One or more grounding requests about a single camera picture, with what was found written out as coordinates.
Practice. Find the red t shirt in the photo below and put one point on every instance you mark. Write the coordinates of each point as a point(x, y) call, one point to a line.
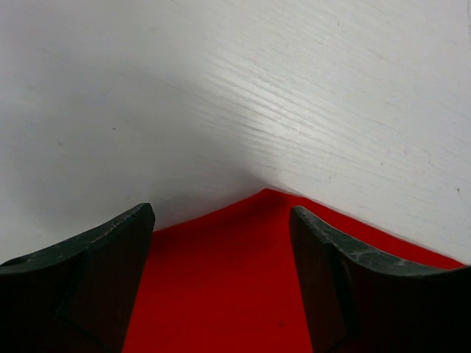
point(226, 282)

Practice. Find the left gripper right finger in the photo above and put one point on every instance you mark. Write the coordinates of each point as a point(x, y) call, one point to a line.
point(358, 298)

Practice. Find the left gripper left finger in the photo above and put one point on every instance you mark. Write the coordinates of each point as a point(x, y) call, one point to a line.
point(77, 295)

